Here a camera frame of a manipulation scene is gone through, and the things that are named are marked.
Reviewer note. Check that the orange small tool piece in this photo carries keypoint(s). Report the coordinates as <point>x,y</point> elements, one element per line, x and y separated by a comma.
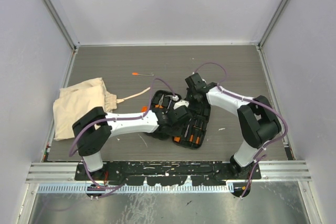
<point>144,109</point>

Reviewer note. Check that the white slotted cable duct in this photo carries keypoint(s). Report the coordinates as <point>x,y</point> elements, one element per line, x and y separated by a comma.
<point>157,189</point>

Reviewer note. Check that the aluminium front rail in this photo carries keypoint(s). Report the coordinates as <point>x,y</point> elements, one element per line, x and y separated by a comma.
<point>69,171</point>

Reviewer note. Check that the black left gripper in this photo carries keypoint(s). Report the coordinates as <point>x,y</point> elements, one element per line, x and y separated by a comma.
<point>176,132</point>

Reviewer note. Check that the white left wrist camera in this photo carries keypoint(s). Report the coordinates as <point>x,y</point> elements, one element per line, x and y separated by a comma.
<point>181,103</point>

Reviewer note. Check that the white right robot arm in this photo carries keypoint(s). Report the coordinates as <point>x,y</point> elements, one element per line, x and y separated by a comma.
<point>258,121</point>

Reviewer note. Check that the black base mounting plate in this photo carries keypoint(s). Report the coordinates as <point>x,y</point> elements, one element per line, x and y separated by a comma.
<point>168,173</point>

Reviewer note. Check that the orange handled thin pick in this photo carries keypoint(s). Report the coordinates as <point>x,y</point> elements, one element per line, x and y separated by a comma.
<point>142,74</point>

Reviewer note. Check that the black plastic tool case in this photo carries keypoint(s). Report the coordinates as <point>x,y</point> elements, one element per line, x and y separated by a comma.
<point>186,125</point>

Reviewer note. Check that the small black orange screwdriver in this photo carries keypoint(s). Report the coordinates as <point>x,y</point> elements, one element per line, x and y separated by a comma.
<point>191,138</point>

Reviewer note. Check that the wooden flat stick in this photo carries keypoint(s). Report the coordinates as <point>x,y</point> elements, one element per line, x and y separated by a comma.
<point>133,96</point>

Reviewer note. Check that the orange black pliers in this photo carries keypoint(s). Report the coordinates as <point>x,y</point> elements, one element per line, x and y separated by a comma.
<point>163,102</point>

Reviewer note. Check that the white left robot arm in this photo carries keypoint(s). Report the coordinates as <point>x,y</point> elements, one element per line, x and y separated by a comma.
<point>93,129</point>

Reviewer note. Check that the beige cloth bag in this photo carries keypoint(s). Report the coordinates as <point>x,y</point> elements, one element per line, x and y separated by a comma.
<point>77,100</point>

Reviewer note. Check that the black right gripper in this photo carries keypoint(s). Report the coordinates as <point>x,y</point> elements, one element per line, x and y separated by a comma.
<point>192,108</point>

